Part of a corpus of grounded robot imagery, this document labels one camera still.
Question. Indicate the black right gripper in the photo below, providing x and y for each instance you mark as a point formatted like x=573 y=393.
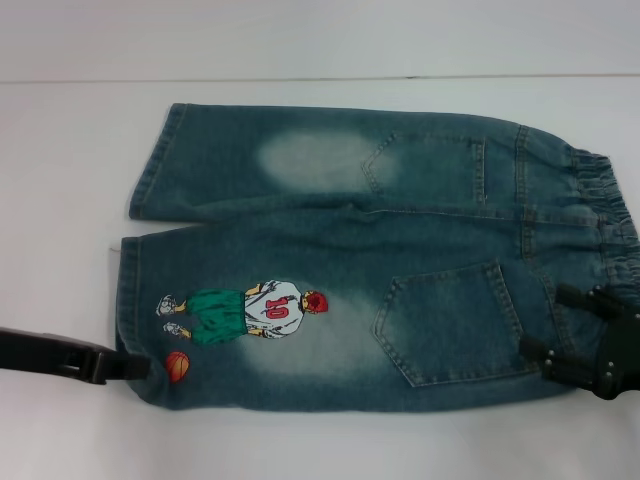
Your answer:
x=622 y=355

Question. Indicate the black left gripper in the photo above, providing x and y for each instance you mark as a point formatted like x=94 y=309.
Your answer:
x=35 y=350

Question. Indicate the blue denim shorts with cartoon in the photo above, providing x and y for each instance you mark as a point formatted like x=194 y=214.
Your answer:
x=300 y=240

